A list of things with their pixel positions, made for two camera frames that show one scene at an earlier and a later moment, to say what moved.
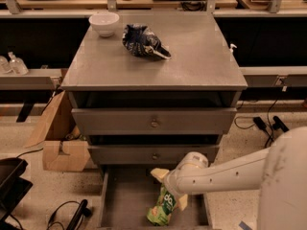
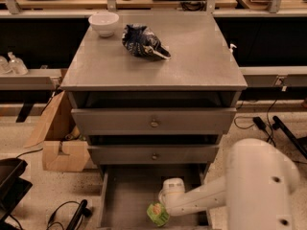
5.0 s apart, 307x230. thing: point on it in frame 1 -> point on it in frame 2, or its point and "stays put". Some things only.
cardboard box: [64, 145] stays put
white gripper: [171, 180] -> [173, 187]
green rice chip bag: [159, 214] stays put
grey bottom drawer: [128, 193] stays put
